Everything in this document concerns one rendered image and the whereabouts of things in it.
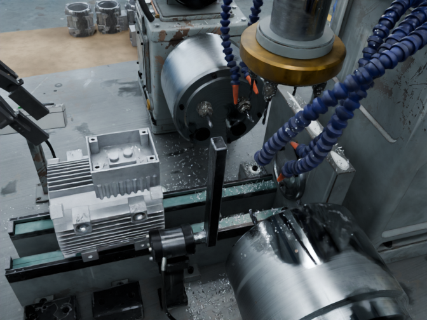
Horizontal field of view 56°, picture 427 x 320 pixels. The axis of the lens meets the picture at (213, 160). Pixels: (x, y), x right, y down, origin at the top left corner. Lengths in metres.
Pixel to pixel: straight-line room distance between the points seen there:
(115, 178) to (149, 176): 0.06
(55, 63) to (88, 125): 1.72
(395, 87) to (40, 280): 0.79
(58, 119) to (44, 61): 2.13
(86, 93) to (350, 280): 1.18
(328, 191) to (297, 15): 0.33
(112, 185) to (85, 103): 0.77
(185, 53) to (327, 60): 0.46
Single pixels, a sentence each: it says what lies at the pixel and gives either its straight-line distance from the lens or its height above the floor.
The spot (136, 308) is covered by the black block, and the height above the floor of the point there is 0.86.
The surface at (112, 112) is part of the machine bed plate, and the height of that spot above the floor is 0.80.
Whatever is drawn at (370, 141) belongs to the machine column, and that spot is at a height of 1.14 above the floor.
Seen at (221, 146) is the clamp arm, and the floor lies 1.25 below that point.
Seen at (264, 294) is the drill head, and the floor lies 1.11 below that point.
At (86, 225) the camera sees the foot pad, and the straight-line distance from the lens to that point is 0.76.
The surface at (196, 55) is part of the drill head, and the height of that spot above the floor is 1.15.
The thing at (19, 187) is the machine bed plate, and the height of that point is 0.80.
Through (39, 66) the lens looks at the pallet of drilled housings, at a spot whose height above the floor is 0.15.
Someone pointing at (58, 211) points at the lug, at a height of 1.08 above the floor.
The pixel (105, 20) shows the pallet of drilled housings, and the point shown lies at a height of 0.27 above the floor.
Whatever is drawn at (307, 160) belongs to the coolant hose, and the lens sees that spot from 0.61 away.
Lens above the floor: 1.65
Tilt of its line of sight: 43 degrees down
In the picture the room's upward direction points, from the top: 5 degrees clockwise
